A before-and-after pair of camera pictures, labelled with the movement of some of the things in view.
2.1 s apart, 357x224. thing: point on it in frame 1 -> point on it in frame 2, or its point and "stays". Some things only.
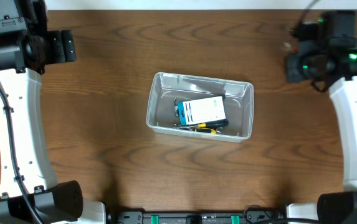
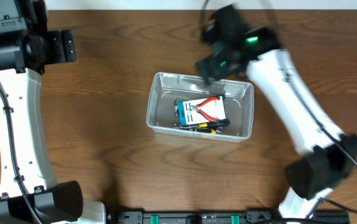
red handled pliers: [288, 45] -> [195, 108]
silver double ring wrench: [219, 129] stays
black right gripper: [292, 74] -> [217, 73]
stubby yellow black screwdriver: [205, 130] stays
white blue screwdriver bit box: [201, 110] stays
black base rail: [252, 216] stays
